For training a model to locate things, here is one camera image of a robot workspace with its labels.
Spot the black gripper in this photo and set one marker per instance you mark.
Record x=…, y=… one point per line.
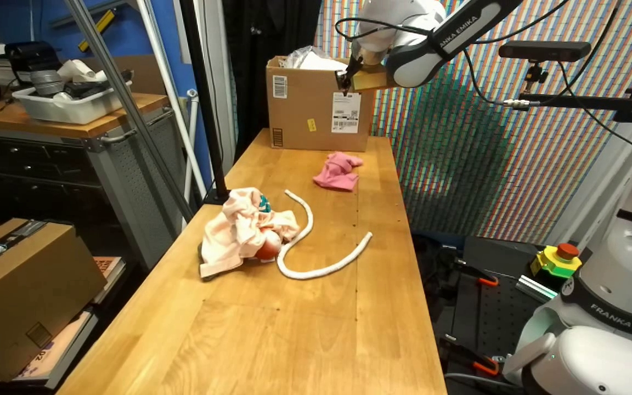
x=353, y=74

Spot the pink t-shirt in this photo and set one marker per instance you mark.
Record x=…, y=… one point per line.
x=337, y=175

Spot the peach t-shirt with teal print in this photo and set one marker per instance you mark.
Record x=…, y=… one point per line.
x=232, y=232

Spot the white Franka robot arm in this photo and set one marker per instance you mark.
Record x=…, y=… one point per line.
x=625, y=278

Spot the clear plastic bag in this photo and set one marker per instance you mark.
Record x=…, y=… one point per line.
x=309, y=57

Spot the cardboard box with white labels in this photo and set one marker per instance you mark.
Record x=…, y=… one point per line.
x=307, y=110

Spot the patterned backdrop screen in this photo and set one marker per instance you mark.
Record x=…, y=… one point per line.
x=461, y=162

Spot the black upright pole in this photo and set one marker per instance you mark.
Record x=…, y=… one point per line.
x=210, y=110

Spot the white thin pole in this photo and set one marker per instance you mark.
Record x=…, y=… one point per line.
x=174, y=95

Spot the slanted grey metal pole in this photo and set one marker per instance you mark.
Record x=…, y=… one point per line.
x=121, y=100

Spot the grey workbench with wooden top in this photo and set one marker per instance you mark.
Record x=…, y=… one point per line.
x=105, y=157

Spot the black metal rack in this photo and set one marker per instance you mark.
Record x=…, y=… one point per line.
x=492, y=315

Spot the yellow red emergency stop button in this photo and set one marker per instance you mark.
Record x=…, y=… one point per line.
x=559, y=263

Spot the white plastic bin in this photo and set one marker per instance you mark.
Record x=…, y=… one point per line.
x=64, y=107

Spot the black device on workbench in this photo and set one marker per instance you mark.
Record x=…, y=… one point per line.
x=27, y=57

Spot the plain brown cardboard box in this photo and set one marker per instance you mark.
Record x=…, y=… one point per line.
x=22, y=292

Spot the black stereo camera bar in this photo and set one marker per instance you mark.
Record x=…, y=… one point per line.
x=546, y=51

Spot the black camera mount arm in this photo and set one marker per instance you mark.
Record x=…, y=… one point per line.
x=587, y=101

